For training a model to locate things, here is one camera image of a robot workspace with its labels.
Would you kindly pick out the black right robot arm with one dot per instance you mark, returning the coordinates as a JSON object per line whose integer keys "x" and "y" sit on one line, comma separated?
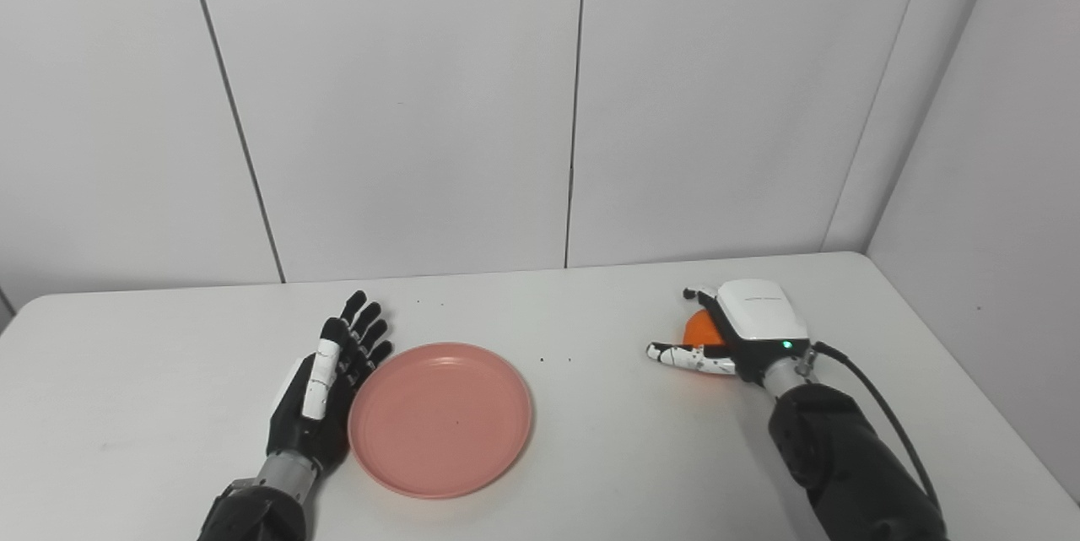
{"x": 844, "y": 465}

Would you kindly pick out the pink round plate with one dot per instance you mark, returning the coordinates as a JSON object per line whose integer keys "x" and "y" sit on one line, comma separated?
{"x": 440, "y": 420}

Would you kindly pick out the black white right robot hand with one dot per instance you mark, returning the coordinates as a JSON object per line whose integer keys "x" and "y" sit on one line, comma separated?
{"x": 759, "y": 317}

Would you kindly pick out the orange fruit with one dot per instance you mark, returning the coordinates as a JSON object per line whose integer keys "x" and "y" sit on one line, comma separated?
{"x": 699, "y": 328}

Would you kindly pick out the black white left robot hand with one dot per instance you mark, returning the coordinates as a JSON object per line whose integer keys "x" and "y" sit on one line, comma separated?
{"x": 291, "y": 427}

